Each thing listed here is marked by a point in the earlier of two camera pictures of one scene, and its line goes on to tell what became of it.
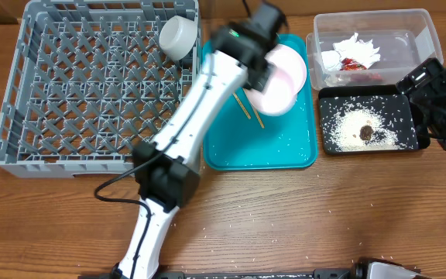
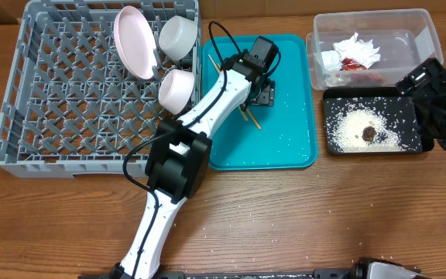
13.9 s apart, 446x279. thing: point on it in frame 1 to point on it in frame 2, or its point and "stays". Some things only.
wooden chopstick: x=259 y=118 to x=247 y=109
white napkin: x=362 y=52 stays
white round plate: x=287 y=61 to x=136 y=42
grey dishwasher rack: x=86 y=81 stays
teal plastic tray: x=248 y=139 stays
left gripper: x=257 y=80 to x=267 y=94
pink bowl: x=279 y=97 to x=176 y=90
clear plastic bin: x=368 y=47 stays
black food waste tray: x=368 y=118 stays
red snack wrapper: x=350 y=64 stays
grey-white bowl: x=176 y=35 stays
